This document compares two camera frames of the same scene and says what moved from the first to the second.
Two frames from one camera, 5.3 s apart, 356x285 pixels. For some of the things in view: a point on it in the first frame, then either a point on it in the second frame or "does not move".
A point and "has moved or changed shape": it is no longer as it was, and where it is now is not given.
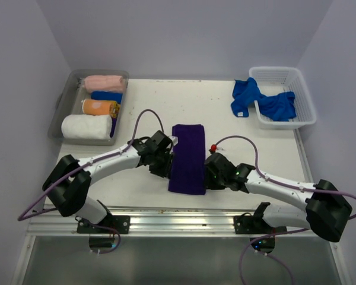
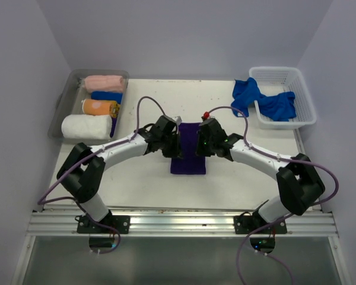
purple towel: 188,168 has moved or changed shape
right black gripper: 209,184 to 199,151
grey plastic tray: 69,103 does not move
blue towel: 280,107 does not move
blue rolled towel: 107,95 does not move
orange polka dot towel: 97,107 does not move
